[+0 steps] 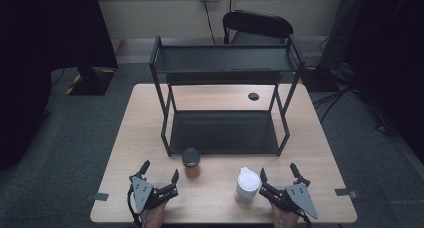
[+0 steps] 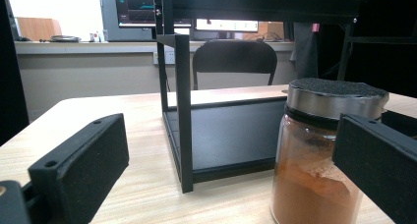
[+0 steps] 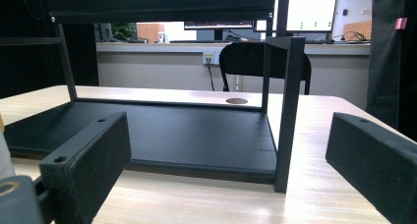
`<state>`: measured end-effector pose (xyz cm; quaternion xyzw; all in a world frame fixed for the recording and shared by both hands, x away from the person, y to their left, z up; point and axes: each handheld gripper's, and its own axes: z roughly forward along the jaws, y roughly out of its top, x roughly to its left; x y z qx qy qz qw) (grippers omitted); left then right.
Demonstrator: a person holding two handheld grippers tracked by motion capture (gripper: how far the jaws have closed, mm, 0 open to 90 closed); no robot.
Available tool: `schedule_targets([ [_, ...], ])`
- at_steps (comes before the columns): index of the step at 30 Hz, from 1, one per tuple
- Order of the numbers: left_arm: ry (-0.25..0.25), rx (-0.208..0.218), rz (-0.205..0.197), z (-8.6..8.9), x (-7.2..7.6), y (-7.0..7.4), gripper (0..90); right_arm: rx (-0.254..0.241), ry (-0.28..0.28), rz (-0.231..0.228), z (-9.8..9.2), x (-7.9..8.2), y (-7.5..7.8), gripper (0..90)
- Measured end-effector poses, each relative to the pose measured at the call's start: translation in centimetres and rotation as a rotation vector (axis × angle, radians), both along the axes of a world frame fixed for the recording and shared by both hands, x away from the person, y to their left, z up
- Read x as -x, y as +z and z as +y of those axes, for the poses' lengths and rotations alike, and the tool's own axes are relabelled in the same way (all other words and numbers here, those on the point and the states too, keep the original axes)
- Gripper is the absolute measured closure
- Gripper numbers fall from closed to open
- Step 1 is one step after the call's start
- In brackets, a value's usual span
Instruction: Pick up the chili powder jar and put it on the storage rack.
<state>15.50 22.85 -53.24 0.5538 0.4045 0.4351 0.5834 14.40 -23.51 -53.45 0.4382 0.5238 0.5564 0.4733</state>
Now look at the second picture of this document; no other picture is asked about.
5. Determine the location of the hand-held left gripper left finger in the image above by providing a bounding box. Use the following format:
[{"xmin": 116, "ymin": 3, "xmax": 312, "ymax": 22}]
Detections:
[{"xmin": 28, "ymin": 113, "xmax": 130, "ymax": 224}]

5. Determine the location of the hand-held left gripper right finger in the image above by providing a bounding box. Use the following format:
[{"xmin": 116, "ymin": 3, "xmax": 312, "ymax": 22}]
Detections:
[{"xmin": 331, "ymin": 113, "xmax": 417, "ymax": 224}]

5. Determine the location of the glass jar of orange powder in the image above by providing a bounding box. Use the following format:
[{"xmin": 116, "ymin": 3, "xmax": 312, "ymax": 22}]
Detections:
[{"xmin": 269, "ymin": 77, "xmax": 390, "ymax": 224}]

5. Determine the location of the black metal two-tier rack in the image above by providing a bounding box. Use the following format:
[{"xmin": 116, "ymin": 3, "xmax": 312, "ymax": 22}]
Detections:
[{"xmin": 152, "ymin": 0, "xmax": 417, "ymax": 194}]

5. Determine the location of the grey counter ledge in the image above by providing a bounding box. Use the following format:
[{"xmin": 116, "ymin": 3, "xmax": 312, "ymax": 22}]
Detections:
[{"xmin": 14, "ymin": 40, "xmax": 296, "ymax": 55}]

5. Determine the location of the round metal dish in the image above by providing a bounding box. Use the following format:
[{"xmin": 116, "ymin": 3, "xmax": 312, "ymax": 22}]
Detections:
[{"xmin": 49, "ymin": 34, "xmax": 82, "ymax": 43}]

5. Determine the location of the grey hanging cloth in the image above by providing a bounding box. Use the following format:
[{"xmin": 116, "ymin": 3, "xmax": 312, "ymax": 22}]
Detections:
[{"xmin": 289, "ymin": 22, "xmax": 320, "ymax": 80}]

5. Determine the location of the brown wooden board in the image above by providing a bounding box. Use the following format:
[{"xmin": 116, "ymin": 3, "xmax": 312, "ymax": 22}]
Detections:
[{"xmin": 16, "ymin": 17, "xmax": 63, "ymax": 41}]

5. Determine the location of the dark computer monitor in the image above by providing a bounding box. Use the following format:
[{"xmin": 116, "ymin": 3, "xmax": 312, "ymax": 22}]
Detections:
[{"xmin": 113, "ymin": 0, "xmax": 193, "ymax": 28}]

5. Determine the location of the brown cardboard box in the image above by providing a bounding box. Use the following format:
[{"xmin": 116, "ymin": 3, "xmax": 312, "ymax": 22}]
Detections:
[{"xmin": 244, "ymin": 22, "xmax": 285, "ymax": 41}]

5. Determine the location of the bright computer monitor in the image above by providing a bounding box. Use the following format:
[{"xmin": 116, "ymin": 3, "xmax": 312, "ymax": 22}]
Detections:
[{"xmin": 195, "ymin": 18, "xmax": 260, "ymax": 33}]

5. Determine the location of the white wall socket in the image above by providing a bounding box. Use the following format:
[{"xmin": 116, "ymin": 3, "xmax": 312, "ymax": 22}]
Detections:
[{"xmin": 152, "ymin": 50, "xmax": 176, "ymax": 66}]

